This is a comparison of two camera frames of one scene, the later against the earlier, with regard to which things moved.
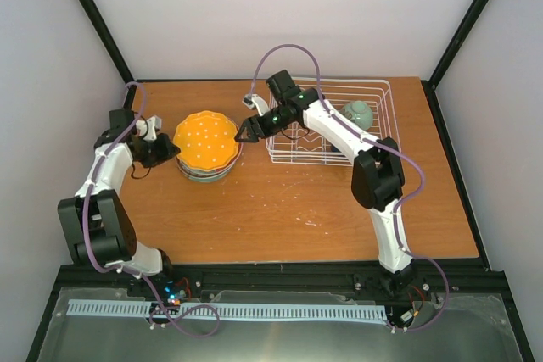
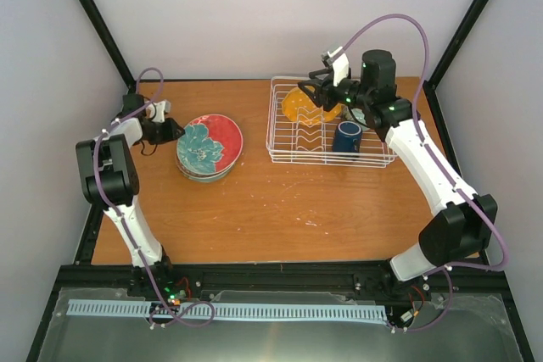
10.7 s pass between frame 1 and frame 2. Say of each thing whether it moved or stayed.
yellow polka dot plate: moved
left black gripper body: moved
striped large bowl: stayed
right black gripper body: moved
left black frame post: stayed
